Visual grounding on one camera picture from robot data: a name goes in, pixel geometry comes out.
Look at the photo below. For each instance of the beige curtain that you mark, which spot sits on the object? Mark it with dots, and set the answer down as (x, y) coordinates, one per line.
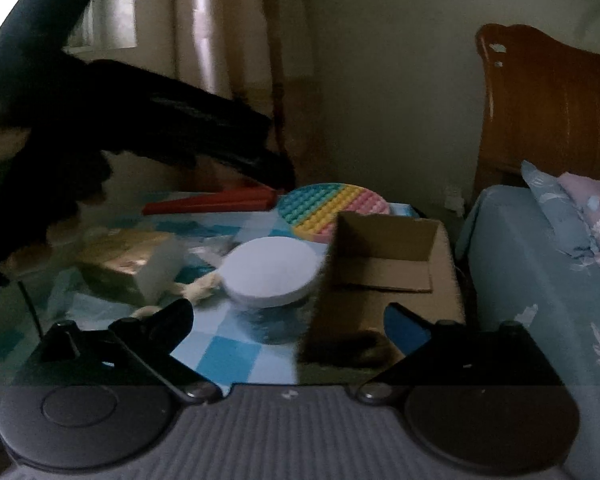
(215, 35)

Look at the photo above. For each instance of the rainbow pop-it toy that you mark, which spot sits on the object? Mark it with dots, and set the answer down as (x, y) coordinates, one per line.
(325, 210)

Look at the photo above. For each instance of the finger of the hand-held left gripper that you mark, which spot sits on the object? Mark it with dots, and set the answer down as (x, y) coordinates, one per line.
(240, 162)
(215, 112)

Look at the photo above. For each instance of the wooden headboard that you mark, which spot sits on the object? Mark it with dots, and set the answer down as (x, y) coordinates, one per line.
(555, 110)

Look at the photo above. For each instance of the blue floral pillow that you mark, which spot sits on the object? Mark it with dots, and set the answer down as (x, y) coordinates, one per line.
(555, 205)

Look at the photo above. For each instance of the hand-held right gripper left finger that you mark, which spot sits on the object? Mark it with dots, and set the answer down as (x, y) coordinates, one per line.
(172, 321)

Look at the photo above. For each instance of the blue checkered tablecloth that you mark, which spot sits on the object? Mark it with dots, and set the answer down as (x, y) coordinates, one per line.
(220, 355)

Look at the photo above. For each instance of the clear jar with white lid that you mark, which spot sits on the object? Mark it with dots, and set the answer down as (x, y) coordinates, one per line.
(272, 270)

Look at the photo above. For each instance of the white wall socket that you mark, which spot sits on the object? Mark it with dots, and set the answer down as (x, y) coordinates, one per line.
(454, 201)

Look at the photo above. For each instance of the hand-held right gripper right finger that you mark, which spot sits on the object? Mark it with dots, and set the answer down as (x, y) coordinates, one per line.
(405, 330)

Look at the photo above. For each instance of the cardboard box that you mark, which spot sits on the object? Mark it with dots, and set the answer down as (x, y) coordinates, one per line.
(380, 260)

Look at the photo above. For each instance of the person's left hand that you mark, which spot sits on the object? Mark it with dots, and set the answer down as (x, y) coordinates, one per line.
(0, 144)

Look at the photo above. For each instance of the bed with blue sheet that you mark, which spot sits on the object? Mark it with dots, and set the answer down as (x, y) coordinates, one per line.
(530, 280)

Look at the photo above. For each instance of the brown paper parcel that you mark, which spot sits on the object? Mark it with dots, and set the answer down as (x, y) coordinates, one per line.
(125, 260)

